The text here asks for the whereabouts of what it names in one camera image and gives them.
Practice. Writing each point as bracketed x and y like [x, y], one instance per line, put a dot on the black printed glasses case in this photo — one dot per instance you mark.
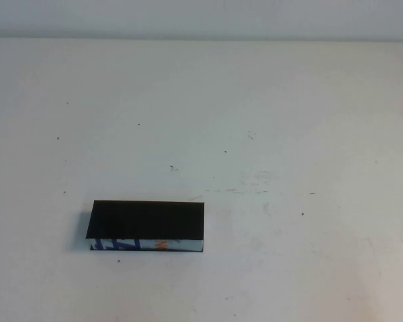
[144, 218]

